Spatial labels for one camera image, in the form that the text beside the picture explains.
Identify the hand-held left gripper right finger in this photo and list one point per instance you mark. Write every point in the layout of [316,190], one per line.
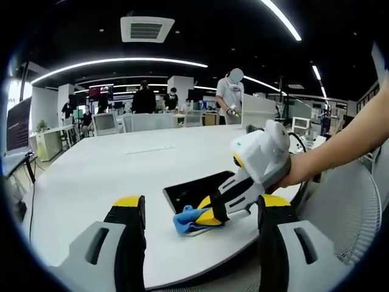
[273,243]

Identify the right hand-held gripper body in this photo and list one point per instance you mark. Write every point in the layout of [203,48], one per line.
[261,152]

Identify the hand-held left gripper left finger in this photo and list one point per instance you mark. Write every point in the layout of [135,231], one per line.
[129,243]

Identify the blue cleaning cloth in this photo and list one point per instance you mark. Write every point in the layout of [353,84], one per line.
[183,223]

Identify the person's right hand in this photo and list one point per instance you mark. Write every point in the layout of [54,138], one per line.
[298,170]

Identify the grey headset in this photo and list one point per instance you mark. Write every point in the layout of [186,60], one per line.
[253,128]

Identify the white partition panel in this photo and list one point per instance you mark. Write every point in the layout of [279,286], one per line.
[258,109]

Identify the ceiling light strip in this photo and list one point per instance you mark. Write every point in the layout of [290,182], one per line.
[121,60]
[282,19]
[264,85]
[319,79]

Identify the grey mesh office chair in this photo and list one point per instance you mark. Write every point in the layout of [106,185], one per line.
[343,213]

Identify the black desk monitor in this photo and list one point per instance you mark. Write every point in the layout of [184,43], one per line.
[194,95]

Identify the light grey desk divider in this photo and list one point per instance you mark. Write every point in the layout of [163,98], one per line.
[152,121]

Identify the black floor adapter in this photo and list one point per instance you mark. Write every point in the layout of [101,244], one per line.
[20,211]

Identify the white low cabinet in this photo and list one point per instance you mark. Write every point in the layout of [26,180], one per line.
[51,143]

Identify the small monitor stand table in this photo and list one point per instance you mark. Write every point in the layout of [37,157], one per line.
[13,164]

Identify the green potted plant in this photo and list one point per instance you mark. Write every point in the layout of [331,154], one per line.
[42,125]

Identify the dark computer monitor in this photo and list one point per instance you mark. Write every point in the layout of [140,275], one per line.
[19,126]

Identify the white ceiling air vent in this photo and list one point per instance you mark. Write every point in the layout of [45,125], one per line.
[147,29]

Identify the white frame cabinet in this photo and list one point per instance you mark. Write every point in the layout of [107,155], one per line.
[301,126]

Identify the wall display screen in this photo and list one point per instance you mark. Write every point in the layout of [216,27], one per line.
[101,92]

